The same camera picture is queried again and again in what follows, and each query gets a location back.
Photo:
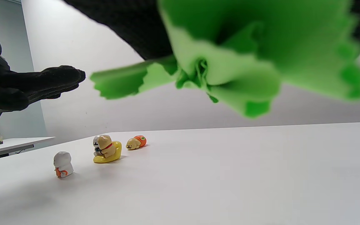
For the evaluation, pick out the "white cat figurine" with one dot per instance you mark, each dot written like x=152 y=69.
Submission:
x=63 y=164

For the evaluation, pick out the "person's right hand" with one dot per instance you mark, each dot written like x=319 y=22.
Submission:
x=127 y=22

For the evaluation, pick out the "tan dog in orange shell figurine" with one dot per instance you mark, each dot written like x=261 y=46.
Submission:
x=136 y=142

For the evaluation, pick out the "person's left hand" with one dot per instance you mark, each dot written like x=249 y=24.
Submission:
x=5 y=84

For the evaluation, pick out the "white side table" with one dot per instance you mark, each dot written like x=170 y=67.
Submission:
x=8 y=145

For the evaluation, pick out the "green felt cloth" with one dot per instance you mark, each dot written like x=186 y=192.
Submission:
x=245 y=47

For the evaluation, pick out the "tan dog on yellow float figurine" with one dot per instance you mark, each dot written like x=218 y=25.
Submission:
x=109 y=151

